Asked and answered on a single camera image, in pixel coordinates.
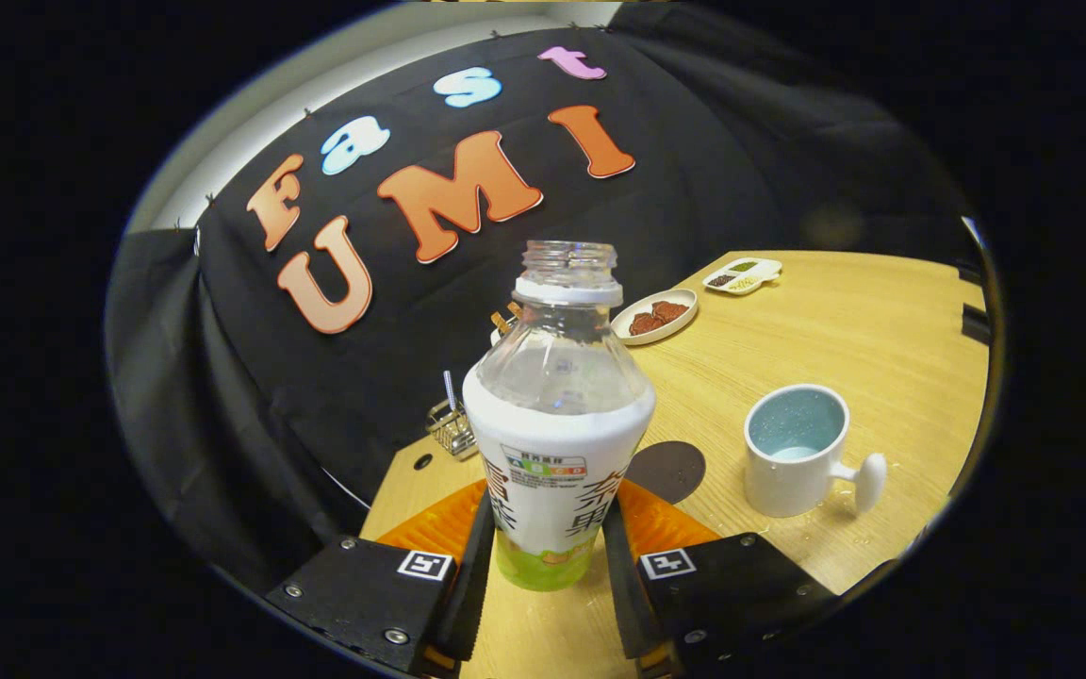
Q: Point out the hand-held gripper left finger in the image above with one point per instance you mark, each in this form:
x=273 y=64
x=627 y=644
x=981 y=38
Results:
x=475 y=585

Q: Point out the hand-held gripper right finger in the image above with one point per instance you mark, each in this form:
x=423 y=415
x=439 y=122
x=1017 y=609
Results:
x=620 y=594

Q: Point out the dark brown round coaster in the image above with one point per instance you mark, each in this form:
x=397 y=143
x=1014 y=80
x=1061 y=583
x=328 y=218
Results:
x=675 y=471

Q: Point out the clear juice bottle white label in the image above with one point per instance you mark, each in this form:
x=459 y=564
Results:
x=557 y=443

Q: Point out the white cup blue inside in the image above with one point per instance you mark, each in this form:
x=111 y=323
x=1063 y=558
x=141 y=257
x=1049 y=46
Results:
x=779 y=486

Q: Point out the blue striped straw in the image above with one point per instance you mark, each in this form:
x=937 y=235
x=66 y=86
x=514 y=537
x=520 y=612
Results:
x=450 y=389

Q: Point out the black backdrop cloth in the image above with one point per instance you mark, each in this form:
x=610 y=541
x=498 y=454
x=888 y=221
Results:
x=317 y=396

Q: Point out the white toaster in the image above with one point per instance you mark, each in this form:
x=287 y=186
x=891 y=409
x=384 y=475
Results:
x=498 y=335

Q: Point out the white oval plate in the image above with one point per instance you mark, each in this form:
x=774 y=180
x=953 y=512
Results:
x=623 y=330

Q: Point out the white divided seasoning dish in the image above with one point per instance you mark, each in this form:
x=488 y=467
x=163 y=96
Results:
x=760 y=275

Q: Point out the wooden table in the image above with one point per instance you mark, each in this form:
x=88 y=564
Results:
x=863 y=330

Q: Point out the black table clamp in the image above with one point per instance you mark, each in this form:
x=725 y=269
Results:
x=976 y=323
x=970 y=273

